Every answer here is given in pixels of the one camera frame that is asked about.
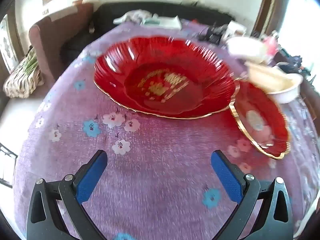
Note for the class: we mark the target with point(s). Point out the black electronic device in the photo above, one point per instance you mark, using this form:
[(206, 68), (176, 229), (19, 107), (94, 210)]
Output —
[(213, 34)]

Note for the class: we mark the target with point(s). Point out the small red gold-rimmed plate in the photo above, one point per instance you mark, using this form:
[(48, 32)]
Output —
[(260, 119)]

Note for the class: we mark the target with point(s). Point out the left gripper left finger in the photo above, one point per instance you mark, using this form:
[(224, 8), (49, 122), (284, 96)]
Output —
[(44, 217)]

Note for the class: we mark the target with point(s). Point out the black sofa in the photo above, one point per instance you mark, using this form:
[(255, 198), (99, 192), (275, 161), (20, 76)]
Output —
[(102, 21)]

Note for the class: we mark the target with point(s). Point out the purple floral tablecloth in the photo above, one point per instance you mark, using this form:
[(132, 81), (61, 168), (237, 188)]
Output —
[(159, 183)]

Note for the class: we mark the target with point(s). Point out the cream plastic bowl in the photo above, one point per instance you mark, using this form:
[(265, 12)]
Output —
[(281, 87)]

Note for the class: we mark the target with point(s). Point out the brown armchair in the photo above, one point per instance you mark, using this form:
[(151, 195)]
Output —
[(49, 34)]

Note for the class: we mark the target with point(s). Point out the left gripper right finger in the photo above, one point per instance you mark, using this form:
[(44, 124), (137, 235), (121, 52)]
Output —
[(274, 220)]

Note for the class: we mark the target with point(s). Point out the large red glass plate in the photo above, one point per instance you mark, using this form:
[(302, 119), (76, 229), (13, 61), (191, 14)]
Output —
[(165, 77)]

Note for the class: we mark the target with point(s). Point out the patterned cushion blanket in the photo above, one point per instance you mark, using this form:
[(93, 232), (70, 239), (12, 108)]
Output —
[(25, 78)]

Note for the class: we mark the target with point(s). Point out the white foam bowl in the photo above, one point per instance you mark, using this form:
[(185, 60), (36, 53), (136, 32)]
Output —
[(247, 48)]

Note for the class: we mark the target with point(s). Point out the white rag and paper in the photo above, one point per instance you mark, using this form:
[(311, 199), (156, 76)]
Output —
[(147, 19)]

